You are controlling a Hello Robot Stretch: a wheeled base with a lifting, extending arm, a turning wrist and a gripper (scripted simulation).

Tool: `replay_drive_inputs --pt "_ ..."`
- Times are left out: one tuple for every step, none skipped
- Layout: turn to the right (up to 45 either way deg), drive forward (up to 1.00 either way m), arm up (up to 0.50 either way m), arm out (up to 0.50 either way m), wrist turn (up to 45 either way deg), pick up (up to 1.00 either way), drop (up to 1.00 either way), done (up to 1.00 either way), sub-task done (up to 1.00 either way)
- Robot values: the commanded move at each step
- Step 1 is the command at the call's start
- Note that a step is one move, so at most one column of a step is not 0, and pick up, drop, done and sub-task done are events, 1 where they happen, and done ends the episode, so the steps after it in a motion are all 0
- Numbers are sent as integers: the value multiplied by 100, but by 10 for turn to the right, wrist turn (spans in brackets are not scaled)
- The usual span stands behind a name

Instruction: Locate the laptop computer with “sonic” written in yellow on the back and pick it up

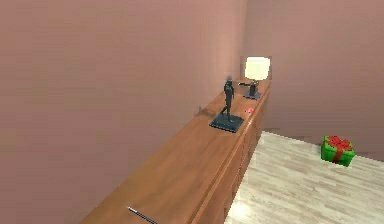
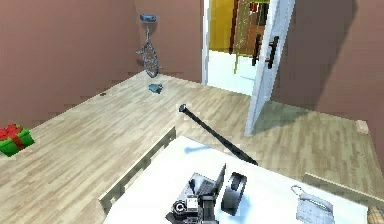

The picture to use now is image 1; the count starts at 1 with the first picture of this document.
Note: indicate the thin dark pen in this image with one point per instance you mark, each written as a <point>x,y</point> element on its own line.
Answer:
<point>141,215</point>

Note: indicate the small red object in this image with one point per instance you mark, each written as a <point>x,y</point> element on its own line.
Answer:
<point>250,111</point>

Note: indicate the green gift box red ribbon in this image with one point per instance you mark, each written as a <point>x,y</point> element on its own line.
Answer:
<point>337,150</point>

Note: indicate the dark figure statue on base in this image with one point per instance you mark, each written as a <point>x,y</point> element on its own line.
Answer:
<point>228,100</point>

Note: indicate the long brown wooden sideboard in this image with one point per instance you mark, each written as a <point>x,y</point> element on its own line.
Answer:
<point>186,166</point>

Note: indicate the white shade table lamp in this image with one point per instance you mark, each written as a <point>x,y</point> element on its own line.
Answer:
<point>256,68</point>

